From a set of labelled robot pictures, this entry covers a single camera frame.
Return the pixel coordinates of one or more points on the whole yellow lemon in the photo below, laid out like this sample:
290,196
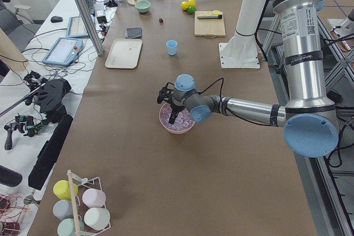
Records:
192,3
184,5

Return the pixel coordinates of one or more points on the grey folded cloth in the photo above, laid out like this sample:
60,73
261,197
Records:
133,33

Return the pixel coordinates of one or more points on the cream rabbit serving tray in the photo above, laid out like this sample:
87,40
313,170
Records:
124,54

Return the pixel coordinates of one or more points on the pile of clear ice cubes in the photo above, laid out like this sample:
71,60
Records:
182,121

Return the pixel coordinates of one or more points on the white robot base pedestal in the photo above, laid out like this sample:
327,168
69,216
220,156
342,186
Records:
241,50

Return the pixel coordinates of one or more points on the white cup on rack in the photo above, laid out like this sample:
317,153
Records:
97,218

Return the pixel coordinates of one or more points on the lower whole yellow lemon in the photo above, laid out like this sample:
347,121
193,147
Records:
184,5

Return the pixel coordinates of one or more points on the aluminium frame post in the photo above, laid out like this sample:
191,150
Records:
90,27

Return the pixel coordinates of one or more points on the small black pistol gripper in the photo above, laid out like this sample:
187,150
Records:
25,125

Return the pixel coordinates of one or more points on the teach pendant tablet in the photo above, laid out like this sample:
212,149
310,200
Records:
63,52
76,28

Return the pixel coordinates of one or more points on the white wire cup rack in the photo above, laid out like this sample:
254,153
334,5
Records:
78,185

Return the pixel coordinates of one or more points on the pale green bowl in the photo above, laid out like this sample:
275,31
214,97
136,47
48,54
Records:
143,6

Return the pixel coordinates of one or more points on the black long bar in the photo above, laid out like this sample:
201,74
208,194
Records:
49,154

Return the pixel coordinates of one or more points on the far teach pendant tablet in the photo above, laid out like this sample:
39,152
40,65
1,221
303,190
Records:
76,28

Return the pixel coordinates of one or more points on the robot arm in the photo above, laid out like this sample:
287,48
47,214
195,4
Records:
309,117

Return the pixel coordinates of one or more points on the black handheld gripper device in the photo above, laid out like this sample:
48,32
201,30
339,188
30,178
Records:
47,94

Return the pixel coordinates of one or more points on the black computer mouse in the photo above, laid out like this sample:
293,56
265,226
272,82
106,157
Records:
56,19

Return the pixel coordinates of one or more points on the green cup on rack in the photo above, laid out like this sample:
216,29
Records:
66,227

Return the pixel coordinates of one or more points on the yellow cup on rack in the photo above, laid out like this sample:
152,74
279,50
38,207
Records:
61,190

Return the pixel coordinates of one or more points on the light blue plastic cup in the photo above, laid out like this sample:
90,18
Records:
172,47

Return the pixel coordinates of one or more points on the green lime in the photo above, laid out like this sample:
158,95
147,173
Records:
191,10

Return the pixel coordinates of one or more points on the bamboo cutting board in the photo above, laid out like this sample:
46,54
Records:
209,27

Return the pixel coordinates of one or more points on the pink bowl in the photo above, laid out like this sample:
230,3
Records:
177,129

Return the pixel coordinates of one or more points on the grey cup on rack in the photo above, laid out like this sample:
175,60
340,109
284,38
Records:
63,210

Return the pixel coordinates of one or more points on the near teach pendant tablet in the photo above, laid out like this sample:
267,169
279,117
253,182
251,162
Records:
63,52

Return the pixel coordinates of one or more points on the pink cup on rack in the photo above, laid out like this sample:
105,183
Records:
94,198

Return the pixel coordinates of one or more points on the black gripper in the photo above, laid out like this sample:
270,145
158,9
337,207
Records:
175,107

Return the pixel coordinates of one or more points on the upper whole yellow lemon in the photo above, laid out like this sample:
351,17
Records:
192,3

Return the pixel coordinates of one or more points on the black keyboard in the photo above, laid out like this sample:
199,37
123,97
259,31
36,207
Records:
90,6

